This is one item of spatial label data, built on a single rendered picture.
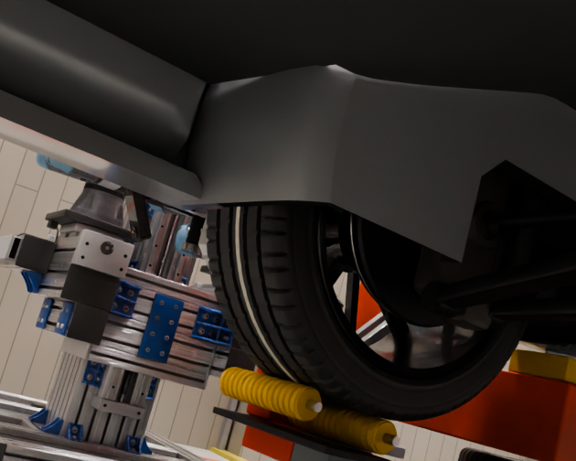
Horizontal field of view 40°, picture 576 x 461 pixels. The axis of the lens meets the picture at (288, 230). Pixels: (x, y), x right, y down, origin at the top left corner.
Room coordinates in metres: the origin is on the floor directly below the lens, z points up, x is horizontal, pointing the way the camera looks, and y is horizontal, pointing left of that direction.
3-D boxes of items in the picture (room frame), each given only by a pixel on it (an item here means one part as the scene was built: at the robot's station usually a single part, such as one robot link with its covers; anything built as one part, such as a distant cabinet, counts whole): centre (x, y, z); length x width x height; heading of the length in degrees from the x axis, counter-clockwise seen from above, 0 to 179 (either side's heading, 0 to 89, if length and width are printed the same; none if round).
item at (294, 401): (1.45, -0.04, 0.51); 0.29 x 0.06 x 0.06; 34
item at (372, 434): (1.46, -0.18, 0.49); 0.29 x 0.06 x 0.06; 34
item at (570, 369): (1.66, -0.62, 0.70); 0.14 x 0.14 x 0.05; 34
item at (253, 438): (1.57, -0.11, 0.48); 0.16 x 0.12 x 0.17; 34
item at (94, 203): (2.20, 0.52, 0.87); 0.15 x 0.15 x 0.10
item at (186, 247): (1.70, 0.19, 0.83); 0.04 x 0.04 x 0.16
